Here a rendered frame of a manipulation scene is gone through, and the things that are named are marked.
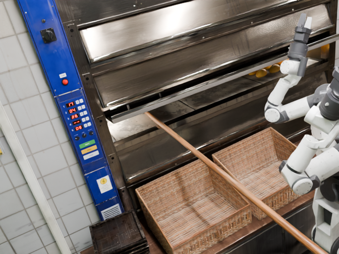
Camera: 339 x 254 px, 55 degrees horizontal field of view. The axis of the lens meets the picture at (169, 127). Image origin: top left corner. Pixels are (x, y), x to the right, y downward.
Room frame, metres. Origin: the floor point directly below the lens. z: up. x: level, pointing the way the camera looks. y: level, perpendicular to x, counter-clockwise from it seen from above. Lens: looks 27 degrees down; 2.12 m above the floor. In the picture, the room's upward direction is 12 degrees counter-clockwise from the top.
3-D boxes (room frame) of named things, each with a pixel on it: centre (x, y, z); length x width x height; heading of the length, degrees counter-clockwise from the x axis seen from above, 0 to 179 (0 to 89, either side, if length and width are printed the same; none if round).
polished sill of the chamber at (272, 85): (2.08, -0.48, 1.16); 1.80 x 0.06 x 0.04; 111
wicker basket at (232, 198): (1.60, -0.04, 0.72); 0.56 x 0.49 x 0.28; 112
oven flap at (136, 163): (2.06, -0.49, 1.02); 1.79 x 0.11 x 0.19; 111
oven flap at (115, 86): (2.06, -0.49, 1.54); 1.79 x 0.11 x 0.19; 111
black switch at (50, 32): (1.63, 0.47, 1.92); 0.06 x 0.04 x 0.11; 111
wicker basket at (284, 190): (1.81, -0.59, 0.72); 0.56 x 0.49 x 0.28; 113
